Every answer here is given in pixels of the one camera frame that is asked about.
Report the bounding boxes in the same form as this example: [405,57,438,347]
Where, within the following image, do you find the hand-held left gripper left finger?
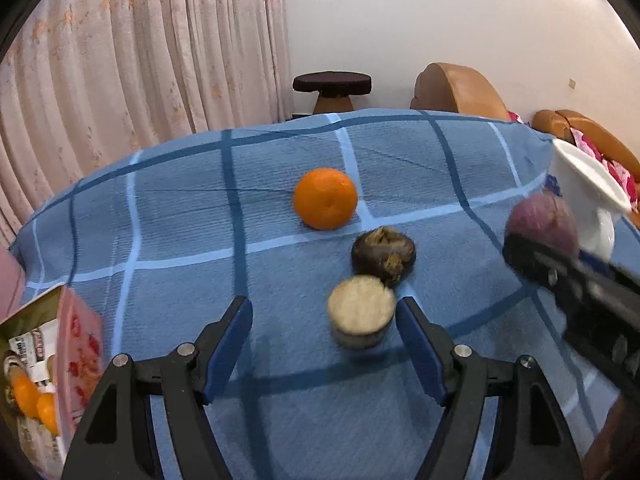
[60,295,254,480]

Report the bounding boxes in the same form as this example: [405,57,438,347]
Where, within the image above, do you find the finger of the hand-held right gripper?
[502,234,640,391]
[580,254,640,307]

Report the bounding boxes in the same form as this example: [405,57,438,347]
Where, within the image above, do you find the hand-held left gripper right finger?
[395,296,585,480]

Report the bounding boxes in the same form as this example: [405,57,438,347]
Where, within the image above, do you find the cut-faced water chestnut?
[327,275,397,351]

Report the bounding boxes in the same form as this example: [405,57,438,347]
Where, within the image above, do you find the purple passion fruit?
[504,191,581,261]

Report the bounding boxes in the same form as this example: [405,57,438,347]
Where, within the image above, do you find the pink metal tin box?
[0,285,104,467]

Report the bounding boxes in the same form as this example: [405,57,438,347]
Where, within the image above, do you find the white cup purple print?
[551,139,632,261]

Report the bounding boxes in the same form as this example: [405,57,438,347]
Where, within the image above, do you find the dark water chestnut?
[351,226,417,289]

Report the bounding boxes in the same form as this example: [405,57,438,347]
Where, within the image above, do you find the pink floral cloth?
[570,127,640,211]

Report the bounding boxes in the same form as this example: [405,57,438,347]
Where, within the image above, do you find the blue plaid blanket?
[7,107,640,480]

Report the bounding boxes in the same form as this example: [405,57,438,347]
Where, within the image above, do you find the orange-brown sofa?
[531,109,640,181]

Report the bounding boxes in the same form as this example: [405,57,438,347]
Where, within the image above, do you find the printed paper sheet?
[5,322,68,461]

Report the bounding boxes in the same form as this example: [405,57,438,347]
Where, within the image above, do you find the pink cylindrical appliance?
[0,249,26,321]

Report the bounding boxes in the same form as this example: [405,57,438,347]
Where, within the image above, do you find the dark round stool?
[292,71,373,116]

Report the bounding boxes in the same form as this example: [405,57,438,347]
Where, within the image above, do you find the floral beige curtain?
[0,0,296,241]

